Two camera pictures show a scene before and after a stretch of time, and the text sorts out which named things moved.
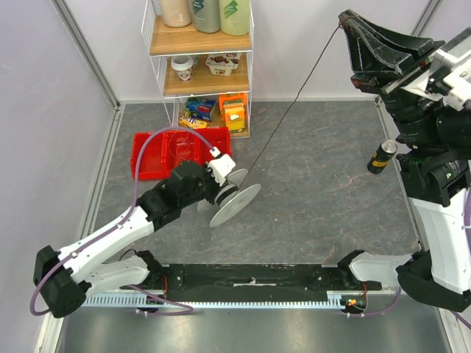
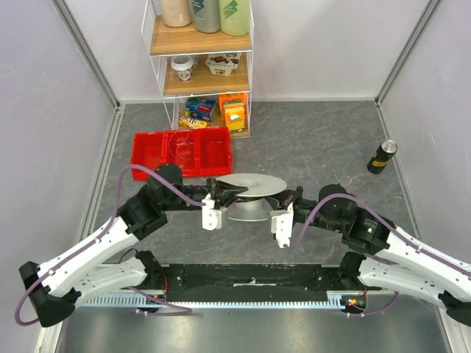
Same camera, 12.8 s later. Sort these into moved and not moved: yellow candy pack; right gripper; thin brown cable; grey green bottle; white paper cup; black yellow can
Moved: thin brown cable; right gripper
Not moved: grey green bottle; black yellow can; yellow candy pack; white paper cup
